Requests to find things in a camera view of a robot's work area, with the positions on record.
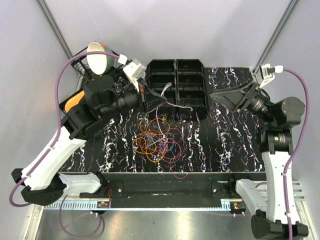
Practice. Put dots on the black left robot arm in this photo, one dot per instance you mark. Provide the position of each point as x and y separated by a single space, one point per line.
100 103

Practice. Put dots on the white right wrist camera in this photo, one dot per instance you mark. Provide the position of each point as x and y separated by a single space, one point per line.
268 72

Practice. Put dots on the white and green bowl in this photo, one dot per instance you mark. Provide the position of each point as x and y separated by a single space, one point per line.
99 63

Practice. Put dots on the white measuring cup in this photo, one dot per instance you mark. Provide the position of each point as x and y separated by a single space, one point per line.
143 76

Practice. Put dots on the black wire dish rack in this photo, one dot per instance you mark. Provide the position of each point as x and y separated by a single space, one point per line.
80 65

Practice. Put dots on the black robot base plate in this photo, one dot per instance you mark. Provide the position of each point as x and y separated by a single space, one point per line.
165 191

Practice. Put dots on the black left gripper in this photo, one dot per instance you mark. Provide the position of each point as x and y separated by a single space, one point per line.
147 98

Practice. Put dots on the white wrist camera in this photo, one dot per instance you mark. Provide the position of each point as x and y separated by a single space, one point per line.
268 72
133 70

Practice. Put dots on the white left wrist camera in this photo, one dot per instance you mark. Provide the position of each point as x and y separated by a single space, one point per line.
133 70

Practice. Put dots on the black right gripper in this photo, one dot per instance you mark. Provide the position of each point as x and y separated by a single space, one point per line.
232 100

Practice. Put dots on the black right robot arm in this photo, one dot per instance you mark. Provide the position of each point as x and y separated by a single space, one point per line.
274 218

